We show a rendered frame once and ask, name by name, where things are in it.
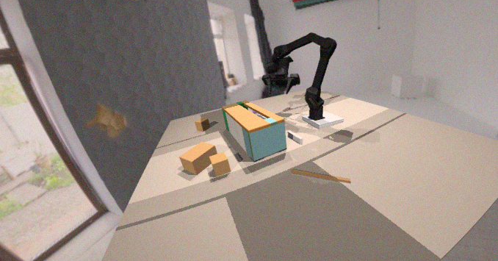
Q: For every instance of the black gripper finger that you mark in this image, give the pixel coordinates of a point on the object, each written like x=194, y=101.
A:
x=291, y=82
x=269, y=84

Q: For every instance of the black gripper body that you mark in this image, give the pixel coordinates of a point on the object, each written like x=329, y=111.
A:
x=281, y=75

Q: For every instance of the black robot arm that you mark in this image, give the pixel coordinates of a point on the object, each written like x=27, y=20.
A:
x=327, y=47

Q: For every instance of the brown wooden stick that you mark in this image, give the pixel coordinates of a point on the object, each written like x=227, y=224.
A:
x=321, y=176

